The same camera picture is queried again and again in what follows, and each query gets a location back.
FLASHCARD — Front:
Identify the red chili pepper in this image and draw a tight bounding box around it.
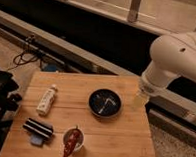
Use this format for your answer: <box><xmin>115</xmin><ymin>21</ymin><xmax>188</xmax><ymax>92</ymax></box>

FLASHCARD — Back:
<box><xmin>64</xmin><ymin>128</ymin><xmax>80</xmax><ymax>157</ymax></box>

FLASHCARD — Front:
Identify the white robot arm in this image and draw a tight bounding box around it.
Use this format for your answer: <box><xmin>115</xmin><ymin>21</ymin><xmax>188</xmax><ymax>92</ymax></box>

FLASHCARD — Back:
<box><xmin>134</xmin><ymin>32</ymin><xmax>196</xmax><ymax>111</ymax></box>

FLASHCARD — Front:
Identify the white tube bottle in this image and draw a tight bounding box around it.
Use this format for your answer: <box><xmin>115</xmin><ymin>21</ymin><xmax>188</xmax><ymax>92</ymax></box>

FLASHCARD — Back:
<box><xmin>36</xmin><ymin>84</ymin><xmax>57</xmax><ymax>116</ymax></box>

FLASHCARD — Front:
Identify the black cable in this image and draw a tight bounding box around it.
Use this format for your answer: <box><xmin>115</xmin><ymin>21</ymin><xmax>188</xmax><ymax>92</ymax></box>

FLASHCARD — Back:
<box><xmin>6</xmin><ymin>33</ymin><xmax>45</xmax><ymax>74</ymax></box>

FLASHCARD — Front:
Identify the black white striped sponge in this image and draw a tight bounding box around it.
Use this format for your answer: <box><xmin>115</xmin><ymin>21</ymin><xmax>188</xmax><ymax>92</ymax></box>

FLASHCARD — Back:
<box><xmin>22</xmin><ymin>118</ymin><xmax>53</xmax><ymax>147</ymax></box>

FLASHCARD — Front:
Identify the black chair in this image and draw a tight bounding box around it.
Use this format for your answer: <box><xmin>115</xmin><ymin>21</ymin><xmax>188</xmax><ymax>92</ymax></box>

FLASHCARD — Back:
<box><xmin>0</xmin><ymin>60</ymin><xmax>25</xmax><ymax>157</ymax></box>

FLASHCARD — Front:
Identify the blue object behind table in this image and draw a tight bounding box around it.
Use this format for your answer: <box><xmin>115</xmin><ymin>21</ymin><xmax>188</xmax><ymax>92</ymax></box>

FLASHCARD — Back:
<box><xmin>42</xmin><ymin>64</ymin><xmax>57</xmax><ymax>72</ymax></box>

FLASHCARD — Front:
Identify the dark ceramic bowl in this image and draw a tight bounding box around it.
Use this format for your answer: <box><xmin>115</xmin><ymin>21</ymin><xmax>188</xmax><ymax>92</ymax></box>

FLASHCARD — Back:
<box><xmin>88</xmin><ymin>88</ymin><xmax>121</xmax><ymax>118</ymax></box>

